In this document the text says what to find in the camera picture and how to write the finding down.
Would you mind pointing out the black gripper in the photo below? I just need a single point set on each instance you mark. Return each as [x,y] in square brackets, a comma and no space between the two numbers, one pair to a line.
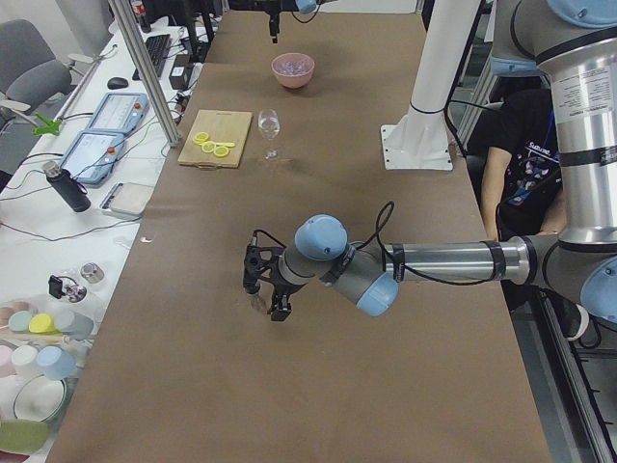
[273,21]
[281,291]

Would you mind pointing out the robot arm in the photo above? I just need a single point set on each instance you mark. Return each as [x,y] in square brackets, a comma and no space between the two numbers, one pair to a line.
[574,44]
[300,6]

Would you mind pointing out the pink bowl of ice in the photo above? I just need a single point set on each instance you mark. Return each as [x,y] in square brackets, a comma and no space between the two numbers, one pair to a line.
[293,70]

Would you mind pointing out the clear wine glass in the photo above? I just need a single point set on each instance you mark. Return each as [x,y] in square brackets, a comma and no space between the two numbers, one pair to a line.
[269,127]

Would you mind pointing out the black power adapter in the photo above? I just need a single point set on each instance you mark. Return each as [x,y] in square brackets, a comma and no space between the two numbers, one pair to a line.
[181,72]

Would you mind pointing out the bamboo cutting board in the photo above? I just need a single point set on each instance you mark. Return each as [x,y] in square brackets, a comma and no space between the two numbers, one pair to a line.
[221,126]

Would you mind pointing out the black keyboard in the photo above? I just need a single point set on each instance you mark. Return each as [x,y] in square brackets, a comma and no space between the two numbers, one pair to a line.
[158,48]

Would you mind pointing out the cola bottle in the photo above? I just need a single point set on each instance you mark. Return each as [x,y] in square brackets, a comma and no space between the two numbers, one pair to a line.
[139,11]

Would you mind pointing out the yellow lemon slice far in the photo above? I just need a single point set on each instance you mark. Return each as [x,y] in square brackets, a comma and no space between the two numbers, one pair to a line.
[200,138]

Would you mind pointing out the yellow lemon slice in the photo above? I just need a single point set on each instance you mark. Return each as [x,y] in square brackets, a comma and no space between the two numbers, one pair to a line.
[221,151]
[208,146]
[200,138]

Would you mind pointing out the yellow lemon slice near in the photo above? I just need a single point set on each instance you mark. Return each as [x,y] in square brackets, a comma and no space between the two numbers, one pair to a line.
[221,151]

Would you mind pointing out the yellow lemon slice middle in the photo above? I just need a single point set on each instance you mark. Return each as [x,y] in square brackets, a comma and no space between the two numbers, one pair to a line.
[208,146]

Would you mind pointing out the black computer mouse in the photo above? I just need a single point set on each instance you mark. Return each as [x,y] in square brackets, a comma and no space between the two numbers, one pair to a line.
[117,83]

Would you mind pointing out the upper blue teach pendant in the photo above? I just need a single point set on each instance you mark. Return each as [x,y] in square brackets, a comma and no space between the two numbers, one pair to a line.
[119,112]

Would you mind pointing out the blue teach pendant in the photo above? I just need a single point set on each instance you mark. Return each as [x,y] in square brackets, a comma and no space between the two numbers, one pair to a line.
[92,155]
[119,112]

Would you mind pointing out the white digital scale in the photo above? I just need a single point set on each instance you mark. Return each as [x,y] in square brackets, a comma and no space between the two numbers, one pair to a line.
[127,200]

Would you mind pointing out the grey plastic cup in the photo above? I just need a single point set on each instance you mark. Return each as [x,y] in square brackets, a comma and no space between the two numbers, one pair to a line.
[75,325]

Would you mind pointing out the glass oil dispenser bottle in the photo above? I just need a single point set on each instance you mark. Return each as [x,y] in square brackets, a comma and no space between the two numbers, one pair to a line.
[65,287]

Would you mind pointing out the light blue plastic cup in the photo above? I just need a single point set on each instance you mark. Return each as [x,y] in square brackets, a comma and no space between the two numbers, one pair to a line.
[55,363]

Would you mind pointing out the lower blue teach pendant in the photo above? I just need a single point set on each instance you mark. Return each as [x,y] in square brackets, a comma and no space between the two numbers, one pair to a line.
[92,155]

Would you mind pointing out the black insulated bottle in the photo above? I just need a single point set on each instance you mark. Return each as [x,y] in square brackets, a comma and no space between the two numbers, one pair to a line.
[69,189]

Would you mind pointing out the yellow plastic cup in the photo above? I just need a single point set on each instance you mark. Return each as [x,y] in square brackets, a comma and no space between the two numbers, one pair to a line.
[42,324]

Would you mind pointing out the green plastic clamp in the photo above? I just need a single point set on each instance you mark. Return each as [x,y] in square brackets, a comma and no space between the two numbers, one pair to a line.
[44,125]

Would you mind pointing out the grey office chair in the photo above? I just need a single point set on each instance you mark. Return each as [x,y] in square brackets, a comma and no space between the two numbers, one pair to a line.
[30,71]

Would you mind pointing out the white green rimmed bowl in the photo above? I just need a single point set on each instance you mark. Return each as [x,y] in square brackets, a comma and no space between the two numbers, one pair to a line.
[40,399]

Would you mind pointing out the white plastic cup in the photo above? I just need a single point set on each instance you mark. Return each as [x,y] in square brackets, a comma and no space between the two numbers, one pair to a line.
[24,360]

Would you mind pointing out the mint green plastic cup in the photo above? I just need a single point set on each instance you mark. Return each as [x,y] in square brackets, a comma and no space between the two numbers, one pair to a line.
[19,322]

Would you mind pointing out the person in black shirt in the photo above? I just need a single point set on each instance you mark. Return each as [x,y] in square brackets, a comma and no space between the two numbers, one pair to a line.
[521,190]

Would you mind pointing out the pink plastic cup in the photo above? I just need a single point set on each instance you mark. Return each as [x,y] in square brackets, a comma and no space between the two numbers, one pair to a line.
[6,363]

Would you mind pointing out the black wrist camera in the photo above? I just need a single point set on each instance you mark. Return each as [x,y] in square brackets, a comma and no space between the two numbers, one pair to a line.
[261,264]

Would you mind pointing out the aluminium frame post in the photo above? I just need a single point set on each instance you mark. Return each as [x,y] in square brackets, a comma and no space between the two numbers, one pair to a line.
[138,52]

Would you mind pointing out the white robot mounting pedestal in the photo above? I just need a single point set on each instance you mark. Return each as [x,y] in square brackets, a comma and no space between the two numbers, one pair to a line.
[420,141]

